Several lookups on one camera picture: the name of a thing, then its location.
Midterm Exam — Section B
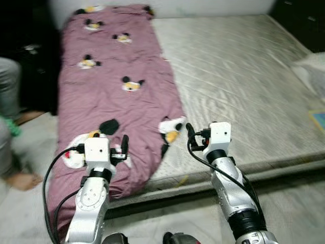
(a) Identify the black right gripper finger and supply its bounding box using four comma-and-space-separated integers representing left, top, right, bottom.
185, 123, 199, 151

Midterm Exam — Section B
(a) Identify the blue yellow children's book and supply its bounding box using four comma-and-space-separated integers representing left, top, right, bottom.
308, 110, 325, 132

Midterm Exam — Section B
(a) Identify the white pillow with green tree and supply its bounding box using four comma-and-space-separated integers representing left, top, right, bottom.
291, 53, 325, 103

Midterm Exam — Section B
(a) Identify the purple cartoon mouse blanket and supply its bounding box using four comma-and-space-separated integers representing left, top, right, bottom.
48, 4, 186, 240

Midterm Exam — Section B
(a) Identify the grey quilted mattress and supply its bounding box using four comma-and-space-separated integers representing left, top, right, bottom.
58, 14, 325, 210

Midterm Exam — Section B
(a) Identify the silver left robot leg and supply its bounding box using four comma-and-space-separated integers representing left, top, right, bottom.
101, 232, 131, 244

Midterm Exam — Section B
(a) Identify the silver robot leg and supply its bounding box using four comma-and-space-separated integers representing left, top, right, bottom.
162, 232, 197, 244
101, 232, 131, 244

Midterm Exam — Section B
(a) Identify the silver right robot leg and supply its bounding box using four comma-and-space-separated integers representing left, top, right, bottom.
162, 232, 197, 244

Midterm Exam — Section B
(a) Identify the person in grey clothes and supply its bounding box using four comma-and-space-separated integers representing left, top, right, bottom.
0, 56, 44, 192

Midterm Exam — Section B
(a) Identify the black cabinet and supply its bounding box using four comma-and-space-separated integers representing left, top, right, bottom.
0, 0, 64, 115

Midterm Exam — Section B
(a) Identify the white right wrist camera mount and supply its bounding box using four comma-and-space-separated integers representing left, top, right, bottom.
202, 121, 233, 156

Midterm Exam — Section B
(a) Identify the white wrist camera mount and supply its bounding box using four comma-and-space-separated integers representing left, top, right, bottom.
82, 136, 117, 176
202, 121, 233, 156

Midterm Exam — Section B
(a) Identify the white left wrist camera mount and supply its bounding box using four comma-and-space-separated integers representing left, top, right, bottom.
82, 136, 117, 176

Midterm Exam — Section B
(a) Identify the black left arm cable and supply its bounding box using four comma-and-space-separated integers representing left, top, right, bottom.
43, 145, 86, 244

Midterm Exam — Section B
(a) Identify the dark bed frame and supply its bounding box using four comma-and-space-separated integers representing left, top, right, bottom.
106, 169, 325, 220

